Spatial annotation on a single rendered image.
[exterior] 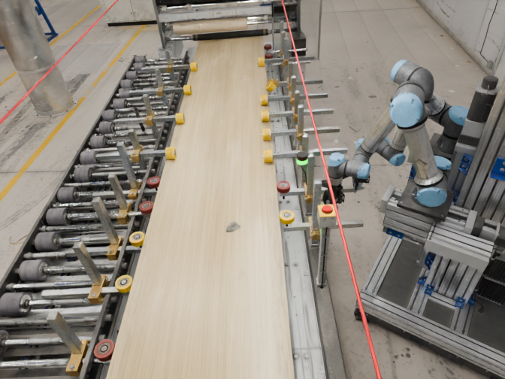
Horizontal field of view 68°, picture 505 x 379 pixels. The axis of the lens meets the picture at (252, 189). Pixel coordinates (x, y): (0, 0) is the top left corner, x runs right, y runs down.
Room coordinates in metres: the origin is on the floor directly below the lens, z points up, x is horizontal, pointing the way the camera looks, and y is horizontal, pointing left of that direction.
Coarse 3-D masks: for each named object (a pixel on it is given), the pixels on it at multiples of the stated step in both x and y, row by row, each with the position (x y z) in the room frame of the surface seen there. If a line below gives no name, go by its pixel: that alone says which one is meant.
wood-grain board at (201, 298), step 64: (256, 64) 3.48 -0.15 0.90; (192, 128) 2.43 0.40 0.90; (256, 128) 2.34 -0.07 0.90; (192, 192) 1.70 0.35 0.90; (256, 192) 1.65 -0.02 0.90; (192, 256) 1.21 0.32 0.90; (256, 256) 1.17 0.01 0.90; (128, 320) 0.89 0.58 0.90; (192, 320) 0.86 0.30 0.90; (256, 320) 0.84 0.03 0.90
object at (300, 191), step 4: (300, 188) 1.69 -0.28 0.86; (324, 188) 1.67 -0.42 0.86; (344, 188) 1.65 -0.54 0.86; (348, 188) 1.65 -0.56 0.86; (352, 188) 1.65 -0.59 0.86; (292, 192) 1.66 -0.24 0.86; (296, 192) 1.66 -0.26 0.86; (300, 192) 1.66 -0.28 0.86; (344, 192) 1.65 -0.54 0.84; (348, 192) 1.65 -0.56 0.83
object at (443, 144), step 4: (440, 136) 1.75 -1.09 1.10; (444, 136) 1.72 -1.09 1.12; (448, 136) 1.70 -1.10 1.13; (440, 140) 1.73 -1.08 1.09; (444, 140) 1.71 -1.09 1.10; (448, 140) 1.69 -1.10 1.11; (452, 140) 1.68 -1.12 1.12; (456, 140) 1.67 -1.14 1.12; (436, 144) 1.74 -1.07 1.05; (440, 144) 1.72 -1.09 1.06; (444, 144) 1.69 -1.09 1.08; (448, 144) 1.68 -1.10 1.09; (452, 144) 1.67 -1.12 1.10; (440, 148) 1.70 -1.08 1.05; (444, 148) 1.68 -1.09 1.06; (448, 148) 1.67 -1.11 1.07; (452, 148) 1.66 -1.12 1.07; (444, 152) 1.68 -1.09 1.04; (448, 152) 1.66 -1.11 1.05; (452, 152) 1.66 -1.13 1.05
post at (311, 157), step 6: (312, 156) 1.62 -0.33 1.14; (312, 162) 1.62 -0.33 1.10; (312, 168) 1.62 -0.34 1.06; (312, 174) 1.62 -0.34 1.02; (312, 180) 1.62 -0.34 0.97; (312, 186) 1.62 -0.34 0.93; (312, 192) 1.62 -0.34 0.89; (306, 204) 1.63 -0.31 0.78; (312, 204) 1.62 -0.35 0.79; (306, 210) 1.62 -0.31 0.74
